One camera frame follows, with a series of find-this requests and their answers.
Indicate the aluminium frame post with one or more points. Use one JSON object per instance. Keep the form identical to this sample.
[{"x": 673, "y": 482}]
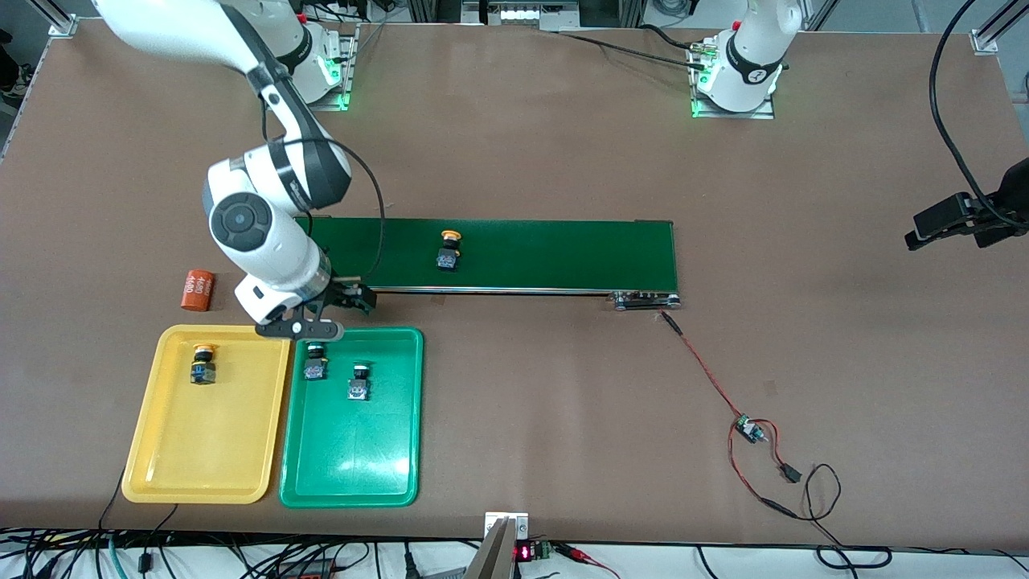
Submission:
[{"x": 63, "y": 24}]

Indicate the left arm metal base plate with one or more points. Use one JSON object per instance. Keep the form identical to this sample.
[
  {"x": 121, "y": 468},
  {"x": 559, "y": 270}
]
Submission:
[{"x": 731, "y": 115}]

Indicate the silver-black left gripper body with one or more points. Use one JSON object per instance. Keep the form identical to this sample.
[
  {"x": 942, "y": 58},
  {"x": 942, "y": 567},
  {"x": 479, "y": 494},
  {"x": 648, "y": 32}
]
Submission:
[{"x": 999, "y": 215}]

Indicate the grey metal bracket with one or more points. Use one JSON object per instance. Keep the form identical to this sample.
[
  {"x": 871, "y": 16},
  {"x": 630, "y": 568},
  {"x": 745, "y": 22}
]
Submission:
[{"x": 494, "y": 555}]

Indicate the green plastic tray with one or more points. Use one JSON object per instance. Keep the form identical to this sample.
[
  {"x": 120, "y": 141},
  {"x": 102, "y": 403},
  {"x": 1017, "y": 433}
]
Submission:
[{"x": 354, "y": 450}]

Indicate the green conveyor belt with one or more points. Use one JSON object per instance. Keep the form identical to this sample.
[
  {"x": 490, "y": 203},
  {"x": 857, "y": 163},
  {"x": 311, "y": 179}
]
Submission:
[{"x": 563, "y": 257}]

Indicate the orange cylinder with 4680 print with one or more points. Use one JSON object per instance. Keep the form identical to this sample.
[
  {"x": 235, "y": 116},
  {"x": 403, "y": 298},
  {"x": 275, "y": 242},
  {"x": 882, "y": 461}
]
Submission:
[{"x": 197, "y": 290}]

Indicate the red LED display module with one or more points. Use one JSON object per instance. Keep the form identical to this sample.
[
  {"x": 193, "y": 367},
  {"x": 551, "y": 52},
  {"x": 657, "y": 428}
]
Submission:
[{"x": 524, "y": 552}]

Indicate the white lit panel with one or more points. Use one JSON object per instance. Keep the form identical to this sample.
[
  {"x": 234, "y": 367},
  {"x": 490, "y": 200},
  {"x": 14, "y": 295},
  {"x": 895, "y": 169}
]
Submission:
[{"x": 522, "y": 14}]

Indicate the small speed controller board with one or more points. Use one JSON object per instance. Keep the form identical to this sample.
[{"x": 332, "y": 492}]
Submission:
[{"x": 749, "y": 429}]

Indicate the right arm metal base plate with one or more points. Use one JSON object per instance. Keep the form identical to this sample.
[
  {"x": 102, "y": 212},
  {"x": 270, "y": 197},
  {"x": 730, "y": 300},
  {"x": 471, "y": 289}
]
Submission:
[{"x": 338, "y": 100}]

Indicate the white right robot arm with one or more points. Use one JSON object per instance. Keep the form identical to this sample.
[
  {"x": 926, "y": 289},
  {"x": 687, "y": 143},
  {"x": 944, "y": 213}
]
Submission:
[{"x": 265, "y": 241}]

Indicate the green push button switch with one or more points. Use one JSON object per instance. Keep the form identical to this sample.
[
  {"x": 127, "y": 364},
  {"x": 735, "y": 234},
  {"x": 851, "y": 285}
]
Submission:
[
  {"x": 315, "y": 368},
  {"x": 358, "y": 388}
]

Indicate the yellow push button switch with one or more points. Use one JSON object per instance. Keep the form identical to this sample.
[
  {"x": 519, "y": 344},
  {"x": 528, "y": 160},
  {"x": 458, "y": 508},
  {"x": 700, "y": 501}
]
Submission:
[
  {"x": 448, "y": 257},
  {"x": 202, "y": 371}
]

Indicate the red clip lead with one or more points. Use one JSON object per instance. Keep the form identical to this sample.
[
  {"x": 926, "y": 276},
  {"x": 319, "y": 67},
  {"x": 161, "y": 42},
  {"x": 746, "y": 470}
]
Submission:
[{"x": 572, "y": 551}]

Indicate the yellow plastic tray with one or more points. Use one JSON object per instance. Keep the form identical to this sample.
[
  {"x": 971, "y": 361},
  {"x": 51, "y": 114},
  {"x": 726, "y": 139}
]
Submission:
[{"x": 205, "y": 450}]

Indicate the aluminium frame profile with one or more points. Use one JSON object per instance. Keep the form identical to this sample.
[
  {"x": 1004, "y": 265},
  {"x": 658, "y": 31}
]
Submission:
[{"x": 985, "y": 40}]

